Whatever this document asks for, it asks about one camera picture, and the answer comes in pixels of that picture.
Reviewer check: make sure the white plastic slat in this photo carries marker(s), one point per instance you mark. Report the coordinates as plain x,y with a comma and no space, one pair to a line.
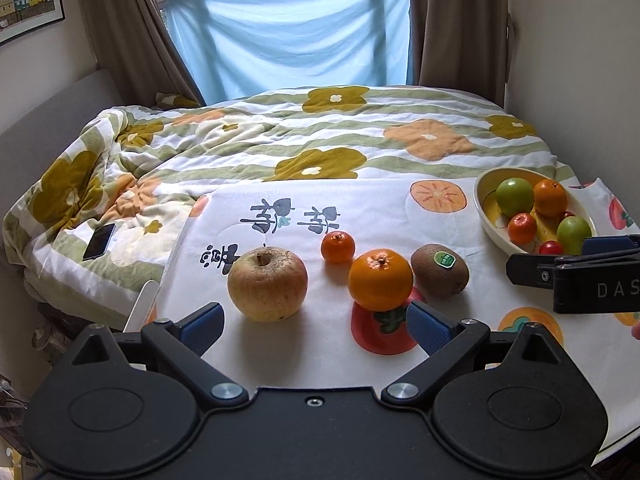
142,306

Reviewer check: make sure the pale red apple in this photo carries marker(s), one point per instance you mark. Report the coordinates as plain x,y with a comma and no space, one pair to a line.
267,285

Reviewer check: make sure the brown kiwi with sticker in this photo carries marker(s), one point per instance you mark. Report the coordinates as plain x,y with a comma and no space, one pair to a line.
440,271

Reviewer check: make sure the black smartphone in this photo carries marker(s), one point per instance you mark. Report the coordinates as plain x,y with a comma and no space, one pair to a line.
98,241

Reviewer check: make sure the light blue window cloth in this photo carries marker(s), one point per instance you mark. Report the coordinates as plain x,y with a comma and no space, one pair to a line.
290,40

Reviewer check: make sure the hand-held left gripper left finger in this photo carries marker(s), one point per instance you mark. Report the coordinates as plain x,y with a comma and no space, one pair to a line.
202,328

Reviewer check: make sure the brown curtain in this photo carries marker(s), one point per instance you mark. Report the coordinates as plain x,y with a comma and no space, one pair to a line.
130,25
455,20

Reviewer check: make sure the small green apple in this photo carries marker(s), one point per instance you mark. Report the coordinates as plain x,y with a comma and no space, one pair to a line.
574,234

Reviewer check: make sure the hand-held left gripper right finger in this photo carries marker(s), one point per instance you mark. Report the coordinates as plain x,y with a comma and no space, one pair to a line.
425,329

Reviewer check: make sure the small mandarin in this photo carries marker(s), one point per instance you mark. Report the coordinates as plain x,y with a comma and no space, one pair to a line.
338,247
522,228

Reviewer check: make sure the large orange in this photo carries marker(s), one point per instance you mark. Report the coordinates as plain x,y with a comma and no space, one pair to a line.
550,198
381,281

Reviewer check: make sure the grey headboard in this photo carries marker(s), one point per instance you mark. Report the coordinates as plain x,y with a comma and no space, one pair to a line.
50,110

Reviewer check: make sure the floral striped blanket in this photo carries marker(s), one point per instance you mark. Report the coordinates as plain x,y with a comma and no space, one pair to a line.
250,135

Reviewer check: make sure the red cherry tomato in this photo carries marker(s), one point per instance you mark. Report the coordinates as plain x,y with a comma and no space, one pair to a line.
551,248
567,215

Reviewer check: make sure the white persimmon print tablecloth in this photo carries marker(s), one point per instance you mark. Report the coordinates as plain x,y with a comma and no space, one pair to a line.
300,340

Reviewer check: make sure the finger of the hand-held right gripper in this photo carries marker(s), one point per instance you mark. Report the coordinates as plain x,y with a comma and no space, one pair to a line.
610,245
530,270

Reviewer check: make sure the large green apple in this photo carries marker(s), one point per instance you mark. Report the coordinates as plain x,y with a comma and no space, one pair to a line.
515,197

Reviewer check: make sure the cream and yellow duck plate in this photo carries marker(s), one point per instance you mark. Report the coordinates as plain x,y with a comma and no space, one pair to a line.
487,210

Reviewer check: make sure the glass jar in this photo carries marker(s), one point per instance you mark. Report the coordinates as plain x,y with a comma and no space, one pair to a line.
47,342

